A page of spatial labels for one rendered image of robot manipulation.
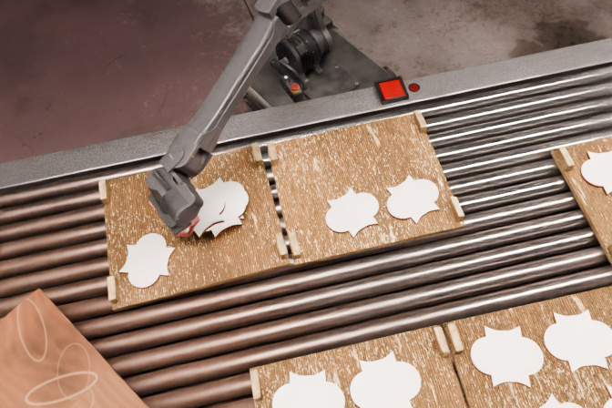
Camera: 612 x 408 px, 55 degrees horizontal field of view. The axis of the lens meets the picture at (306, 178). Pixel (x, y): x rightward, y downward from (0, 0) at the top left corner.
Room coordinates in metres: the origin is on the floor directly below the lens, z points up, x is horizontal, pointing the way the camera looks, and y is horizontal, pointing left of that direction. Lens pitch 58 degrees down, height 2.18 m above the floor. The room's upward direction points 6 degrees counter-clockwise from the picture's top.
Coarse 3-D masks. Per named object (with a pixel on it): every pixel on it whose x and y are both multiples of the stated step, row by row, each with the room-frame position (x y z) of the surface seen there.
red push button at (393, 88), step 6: (378, 84) 1.08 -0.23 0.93; (384, 84) 1.08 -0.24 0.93; (390, 84) 1.08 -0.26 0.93; (396, 84) 1.07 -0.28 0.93; (384, 90) 1.06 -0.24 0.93; (390, 90) 1.05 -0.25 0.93; (396, 90) 1.05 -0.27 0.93; (402, 90) 1.05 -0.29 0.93; (384, 96) 1.04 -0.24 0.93; (390, 96) 1.03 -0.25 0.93; (396, 96) 1.03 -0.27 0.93
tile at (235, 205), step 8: (224, 192) 0.76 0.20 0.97; (232, 200) 0.73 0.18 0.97; (240, 200) 0.73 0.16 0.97; (232, 208) 0.71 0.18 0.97; (240, 208) 0.71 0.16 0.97; (224, 216) 0.69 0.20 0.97; (232, 216) 0.69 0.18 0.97; (240, 216) 0.69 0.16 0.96; (216, 224) 0.67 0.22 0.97; (224, 224) 0.67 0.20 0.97; (232, 224) 0.67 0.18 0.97; (240, 224) 0.67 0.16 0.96; (208, 232) 0.66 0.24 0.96; (216, 232) 0.65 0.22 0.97
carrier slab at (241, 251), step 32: (224, 160) 0.87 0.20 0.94; (128, 192) 0.81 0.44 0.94; (256, 192) 0.77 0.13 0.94; (128, 224) 0.71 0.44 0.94; (160, 224) 0.71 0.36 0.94; (256, 224) 0.68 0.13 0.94; (192, 256) 0.61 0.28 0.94; (224, 256) 0.60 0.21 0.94; (256, 256) 0.60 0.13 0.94; (128, 288) 0.55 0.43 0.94; (160, 288) 0.54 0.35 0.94; (192, 288) 0.53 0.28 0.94
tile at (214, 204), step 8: (200, 192) 0.76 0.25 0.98; (208, 192) 0.76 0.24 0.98; (216, 192) 0.75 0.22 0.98; (208, 200) 0.73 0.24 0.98; (216, 200) 0.73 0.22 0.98; (224, 200) 0.73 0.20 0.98; (208, 208) 0.71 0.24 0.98; (216, 208) 0.71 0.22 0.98; (224, 208) 0.71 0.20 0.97; (200, 216) 0.69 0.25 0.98; (208, 216) 0.69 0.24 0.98; (216, 216) 0.69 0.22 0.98; (200, 224) 0.67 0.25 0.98; (208, 224) 0.67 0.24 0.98; (192, 232) 0.66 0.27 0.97; (200, 232) 0.65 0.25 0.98
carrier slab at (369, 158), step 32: (352, 128) 0.93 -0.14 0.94; (384, 128) 0.92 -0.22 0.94; (416, 128) 0.91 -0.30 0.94; (288, 160) 0.85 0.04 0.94; (320, 160) 0.84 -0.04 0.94; (352, 160) 0.83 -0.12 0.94; (384, 160) 0.82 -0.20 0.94; (416, 160) 0.81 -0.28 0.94; (288, 192) 0.76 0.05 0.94; (320, 192) 0.75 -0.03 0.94; (384, 192) 0.73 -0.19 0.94; (448, 192) 0.71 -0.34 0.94; (288, 224) 0.67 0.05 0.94; (320, 224) 0.66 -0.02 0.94; (384, 224) 0.64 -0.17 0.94; (448, 224) 0.63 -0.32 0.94; (320, 256) 0.58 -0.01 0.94
